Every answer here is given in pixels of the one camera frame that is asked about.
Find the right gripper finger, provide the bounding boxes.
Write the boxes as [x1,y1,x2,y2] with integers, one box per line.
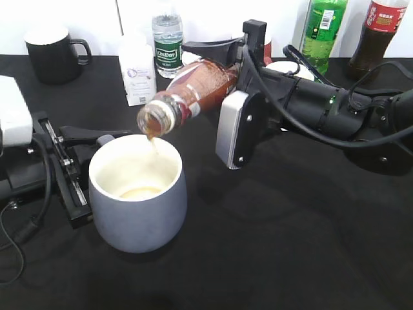
[182,37,245,67]

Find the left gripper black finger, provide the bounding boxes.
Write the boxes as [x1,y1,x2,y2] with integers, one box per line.
[59,126,132,145]

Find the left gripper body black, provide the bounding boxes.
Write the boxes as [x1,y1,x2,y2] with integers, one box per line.
[32,112,93,229]

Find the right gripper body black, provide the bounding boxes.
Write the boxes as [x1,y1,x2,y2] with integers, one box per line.
[232,19,281,136]

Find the Nescafe coffee bottle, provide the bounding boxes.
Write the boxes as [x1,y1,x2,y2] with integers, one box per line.
[137,58,240,140]

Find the grey ceramic mug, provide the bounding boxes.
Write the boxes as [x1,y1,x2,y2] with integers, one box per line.
[88,134,188,253]

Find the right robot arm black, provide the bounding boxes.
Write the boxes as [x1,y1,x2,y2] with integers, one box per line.
[183,19,412,176]

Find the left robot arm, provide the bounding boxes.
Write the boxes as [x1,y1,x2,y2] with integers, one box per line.
[1,112,131,229]

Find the red ceramic mug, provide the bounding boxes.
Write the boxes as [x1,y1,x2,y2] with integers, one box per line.
[263,34,272,66]

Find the white ceramic mug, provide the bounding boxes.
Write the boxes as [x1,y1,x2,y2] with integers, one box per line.
[266,61,315,81]

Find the black ceramic mug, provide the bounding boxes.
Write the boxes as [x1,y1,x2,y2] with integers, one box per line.
[24,24,92,85]

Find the green sprite bottle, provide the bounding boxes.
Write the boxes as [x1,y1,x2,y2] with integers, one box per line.
[301,1,348,75]

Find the clear water bottle green label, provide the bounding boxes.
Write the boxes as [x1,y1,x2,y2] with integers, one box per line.
[152,1,183,79]

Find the white carton box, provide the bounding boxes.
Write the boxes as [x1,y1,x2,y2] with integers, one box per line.
[118,32,156,107]

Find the cola bottle red label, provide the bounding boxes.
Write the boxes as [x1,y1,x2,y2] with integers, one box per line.
[346,0,410,81]

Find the black cable right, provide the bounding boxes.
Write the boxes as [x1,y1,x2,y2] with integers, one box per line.
[241,44,413,150]

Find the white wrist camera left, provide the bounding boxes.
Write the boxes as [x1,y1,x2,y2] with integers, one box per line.
[1,76,32,148]

